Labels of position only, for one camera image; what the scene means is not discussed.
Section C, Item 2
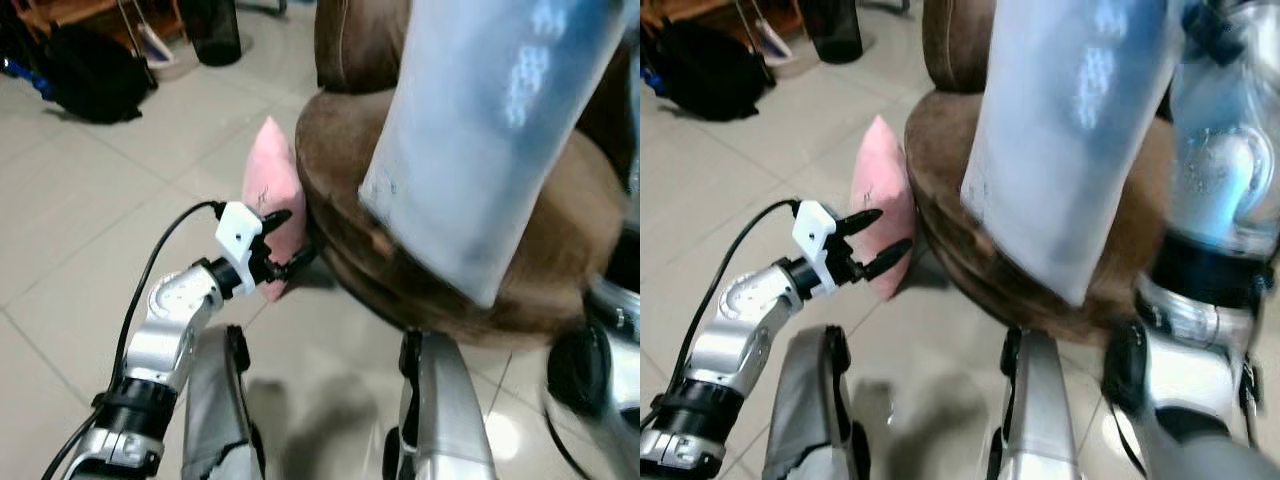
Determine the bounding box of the silver robot leg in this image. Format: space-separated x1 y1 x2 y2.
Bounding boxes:
761 324 872 480
179 324 267 480
984 326 1087 480
384 327 501 480

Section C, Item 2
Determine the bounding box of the pink pillow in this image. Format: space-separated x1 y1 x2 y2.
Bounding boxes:
848 114 917 302
243 116 310 304

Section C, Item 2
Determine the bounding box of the silver right robot leg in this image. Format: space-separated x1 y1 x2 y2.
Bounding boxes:
384 327 501 480
984 326 1087 480

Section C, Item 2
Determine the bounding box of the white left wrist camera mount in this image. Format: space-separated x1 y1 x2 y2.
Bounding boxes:
214 201 265 291
791 200 842 299

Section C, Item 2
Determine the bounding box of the black bin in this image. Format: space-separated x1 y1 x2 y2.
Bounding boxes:
179 0 244 68
800 0 865 66

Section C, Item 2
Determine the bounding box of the brown wooden furniture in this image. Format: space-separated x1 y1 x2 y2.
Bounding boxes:
14 0 187 47
640 0 803 41

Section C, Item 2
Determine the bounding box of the brown round sofa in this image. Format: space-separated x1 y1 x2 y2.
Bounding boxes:
904 0 1183 347
295 0 641 352

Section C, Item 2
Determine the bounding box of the black backpack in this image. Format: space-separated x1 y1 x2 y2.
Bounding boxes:
652 17 777 124
38 20 160 127

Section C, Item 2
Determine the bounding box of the white and blue dustpan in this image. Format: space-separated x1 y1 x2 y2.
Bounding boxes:
128 18 189 73
748 14 804 71

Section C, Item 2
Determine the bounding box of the silver left robot leg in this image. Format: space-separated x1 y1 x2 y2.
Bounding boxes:
761 324 872 480
179 324 267 480

